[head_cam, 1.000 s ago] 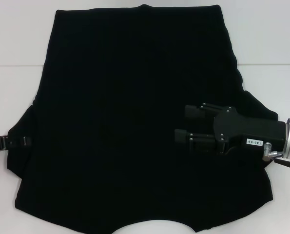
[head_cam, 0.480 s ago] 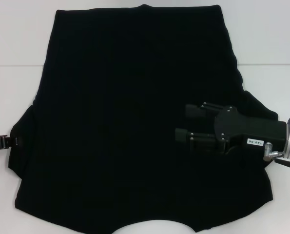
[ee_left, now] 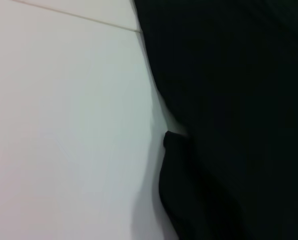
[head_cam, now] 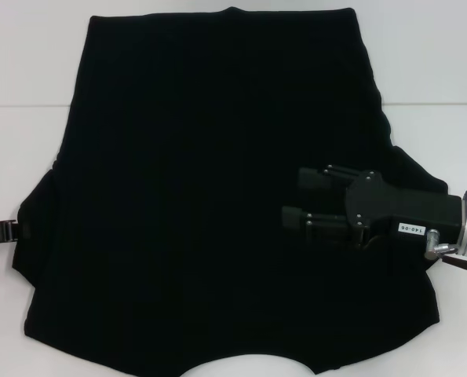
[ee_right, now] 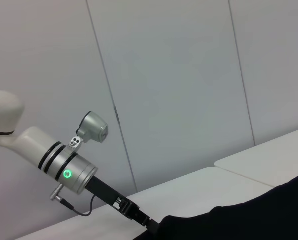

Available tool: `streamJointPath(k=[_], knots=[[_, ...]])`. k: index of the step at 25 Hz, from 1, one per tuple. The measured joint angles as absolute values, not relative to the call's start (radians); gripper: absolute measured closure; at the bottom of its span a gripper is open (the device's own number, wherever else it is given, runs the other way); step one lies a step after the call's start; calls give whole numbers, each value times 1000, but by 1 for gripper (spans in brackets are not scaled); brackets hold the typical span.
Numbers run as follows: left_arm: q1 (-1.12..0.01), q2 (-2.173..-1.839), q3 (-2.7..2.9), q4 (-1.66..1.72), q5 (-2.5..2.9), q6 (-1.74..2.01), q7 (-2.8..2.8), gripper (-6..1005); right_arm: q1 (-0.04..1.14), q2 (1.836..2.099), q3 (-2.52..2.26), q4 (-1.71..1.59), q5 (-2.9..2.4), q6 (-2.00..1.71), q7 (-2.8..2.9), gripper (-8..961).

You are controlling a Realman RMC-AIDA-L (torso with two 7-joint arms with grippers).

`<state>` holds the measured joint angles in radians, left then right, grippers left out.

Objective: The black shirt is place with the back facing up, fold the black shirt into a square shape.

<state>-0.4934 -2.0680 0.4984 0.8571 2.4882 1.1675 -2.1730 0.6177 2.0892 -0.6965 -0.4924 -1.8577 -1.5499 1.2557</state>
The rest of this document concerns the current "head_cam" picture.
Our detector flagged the black shirt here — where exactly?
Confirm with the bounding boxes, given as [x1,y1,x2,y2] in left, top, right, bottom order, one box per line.
[12,6,452,377]

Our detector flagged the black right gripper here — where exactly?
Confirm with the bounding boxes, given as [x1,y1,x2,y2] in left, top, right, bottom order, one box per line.
[281,163,463,247]

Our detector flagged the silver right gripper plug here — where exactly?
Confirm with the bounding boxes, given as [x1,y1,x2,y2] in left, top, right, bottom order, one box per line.
[424,229,460,261]

